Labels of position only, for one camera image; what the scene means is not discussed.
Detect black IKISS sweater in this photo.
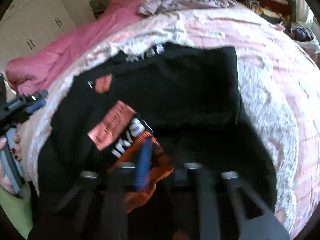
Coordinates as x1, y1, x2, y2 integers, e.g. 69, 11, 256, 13
28, 43, 277, 239

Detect white plastic bag with clothes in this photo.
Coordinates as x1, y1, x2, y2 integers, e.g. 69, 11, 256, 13
291, 24, 319, 54

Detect left hand red nails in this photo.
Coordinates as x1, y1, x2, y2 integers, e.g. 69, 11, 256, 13
1, 128, 25, 194

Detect pink blanket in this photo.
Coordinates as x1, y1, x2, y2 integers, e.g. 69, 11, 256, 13
5, 0, 146, 95

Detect cream wardrobe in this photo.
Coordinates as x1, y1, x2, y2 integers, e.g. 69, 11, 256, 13
1, 0, 76, 72

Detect lilac crumpled garment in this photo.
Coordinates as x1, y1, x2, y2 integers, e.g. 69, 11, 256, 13
138, 0, 237, 16

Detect pink white quilted bedspread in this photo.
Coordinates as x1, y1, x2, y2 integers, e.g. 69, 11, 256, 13
20, 5, 319, 237

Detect cream curtain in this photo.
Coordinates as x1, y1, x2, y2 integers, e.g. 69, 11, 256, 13
295, 0, 314, 28

